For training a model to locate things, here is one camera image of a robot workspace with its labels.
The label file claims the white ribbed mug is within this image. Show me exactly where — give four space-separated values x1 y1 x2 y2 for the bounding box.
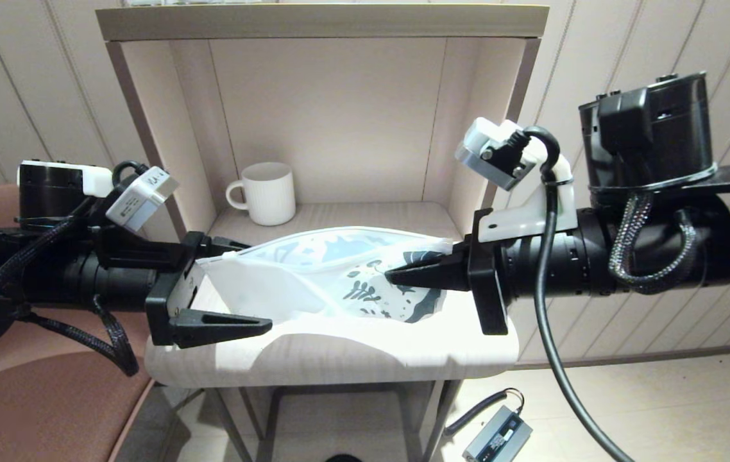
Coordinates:
226 162 296 227

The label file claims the light wood shelf desk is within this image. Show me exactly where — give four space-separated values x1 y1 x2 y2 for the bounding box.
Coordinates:
96 3 550 462

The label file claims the black braided right arm sleeve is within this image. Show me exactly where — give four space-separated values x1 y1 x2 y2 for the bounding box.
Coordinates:
609 192 699 295

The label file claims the grey power supply box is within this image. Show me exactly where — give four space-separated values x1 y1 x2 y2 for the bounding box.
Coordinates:
463 406 532 462

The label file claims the black braided left arm sleeve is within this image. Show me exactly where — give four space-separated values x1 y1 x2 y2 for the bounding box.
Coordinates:
0 199 141 377

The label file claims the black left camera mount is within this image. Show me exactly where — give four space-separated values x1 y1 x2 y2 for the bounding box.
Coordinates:
92 162 191 271

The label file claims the white floral plastic bag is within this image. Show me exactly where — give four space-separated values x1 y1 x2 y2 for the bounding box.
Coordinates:
195 226 470 325

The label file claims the pink brown chair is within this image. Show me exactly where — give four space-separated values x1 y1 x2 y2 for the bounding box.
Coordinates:
0 183 170 462

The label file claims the black braided arm sleeve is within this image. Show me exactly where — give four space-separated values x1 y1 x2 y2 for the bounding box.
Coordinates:
609 192 699 295
0 199 141 377

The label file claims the black ribbed power cable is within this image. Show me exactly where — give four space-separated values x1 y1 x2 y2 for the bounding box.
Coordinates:
443 389 525 438

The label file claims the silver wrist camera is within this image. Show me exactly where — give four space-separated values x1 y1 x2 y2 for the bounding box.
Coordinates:
105 166 180 233
455 117 536 191

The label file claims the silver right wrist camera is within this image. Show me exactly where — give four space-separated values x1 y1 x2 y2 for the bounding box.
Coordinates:
455 117 536 191

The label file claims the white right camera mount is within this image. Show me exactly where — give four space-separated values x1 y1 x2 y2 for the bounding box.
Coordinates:
476 135 576 243

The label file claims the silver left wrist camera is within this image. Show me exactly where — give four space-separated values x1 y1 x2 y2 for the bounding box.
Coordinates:
105 166 180 233

